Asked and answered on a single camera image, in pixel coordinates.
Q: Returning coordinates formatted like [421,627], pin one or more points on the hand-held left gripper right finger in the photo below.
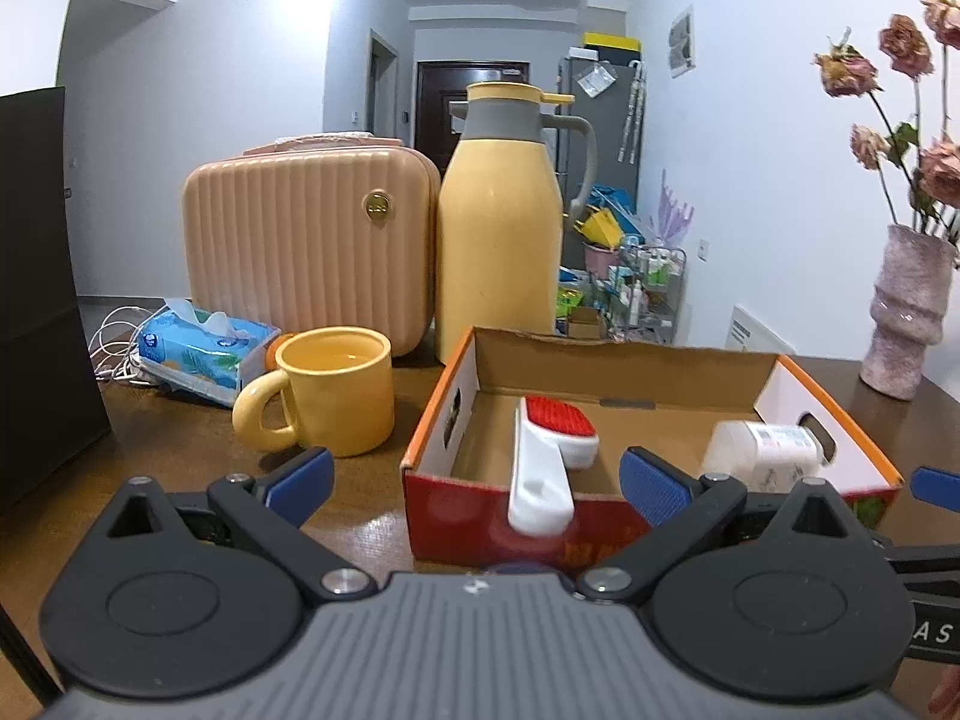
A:
[652,487]

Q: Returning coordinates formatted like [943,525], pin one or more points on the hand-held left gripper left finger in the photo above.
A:
[300,484]

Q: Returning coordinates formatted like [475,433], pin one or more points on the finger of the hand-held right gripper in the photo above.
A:
[937,481]
[926,562]

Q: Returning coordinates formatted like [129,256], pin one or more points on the white red lint brush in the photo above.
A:
[547,450]

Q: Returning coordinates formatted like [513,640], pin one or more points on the white plastic bottle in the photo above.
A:
[757,450]

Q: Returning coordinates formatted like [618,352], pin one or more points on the red cardboard box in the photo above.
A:
[487,525]

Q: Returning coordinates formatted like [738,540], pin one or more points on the person's right hand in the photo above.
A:
[943,690]

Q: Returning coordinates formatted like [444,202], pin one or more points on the yellow mug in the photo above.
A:
[337,390]

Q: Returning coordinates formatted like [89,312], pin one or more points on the orange fruit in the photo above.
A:
[276,345]

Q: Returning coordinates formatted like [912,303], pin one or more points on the blue tissue pack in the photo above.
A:
[202,349]

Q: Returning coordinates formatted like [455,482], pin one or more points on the pink textured vase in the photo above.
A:
[900,315]

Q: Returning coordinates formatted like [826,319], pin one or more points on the metal trolley with bottles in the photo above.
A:
[645,289]

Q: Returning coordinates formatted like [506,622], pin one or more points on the pink ribbed suitcase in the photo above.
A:
[300,255]

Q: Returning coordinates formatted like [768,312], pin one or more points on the pink bin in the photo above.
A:
[600,259]

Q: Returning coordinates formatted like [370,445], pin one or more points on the yellow watering can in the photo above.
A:
[600,225]

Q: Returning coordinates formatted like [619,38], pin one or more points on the blue folding rack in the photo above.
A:
[619,199]

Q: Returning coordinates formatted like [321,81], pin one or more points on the yellow thermos jug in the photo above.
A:
[499,240]

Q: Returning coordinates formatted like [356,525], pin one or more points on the black paper bag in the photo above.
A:
[37,300]

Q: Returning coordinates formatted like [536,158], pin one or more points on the grey refrigerator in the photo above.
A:
[604,135]

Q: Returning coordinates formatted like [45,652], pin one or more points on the white folded umbrella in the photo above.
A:
[634,112]

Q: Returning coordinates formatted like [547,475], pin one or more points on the dark brown door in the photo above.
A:
[435,112]

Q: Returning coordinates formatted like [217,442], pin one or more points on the papers on refrigerator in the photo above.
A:
[596,79]

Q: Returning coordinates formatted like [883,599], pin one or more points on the dried pink roses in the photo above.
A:
[907,52]

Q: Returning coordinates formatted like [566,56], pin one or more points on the yellow box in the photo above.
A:
[613,41]

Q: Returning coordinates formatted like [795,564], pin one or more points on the white wall unit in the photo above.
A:
[757,330]

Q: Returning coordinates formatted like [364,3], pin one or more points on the white wall outlet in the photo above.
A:
[703,249]

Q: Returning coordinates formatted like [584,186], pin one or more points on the purple wall decal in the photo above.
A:
[673,214]

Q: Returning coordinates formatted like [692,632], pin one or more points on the wall picture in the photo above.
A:
[681,41]

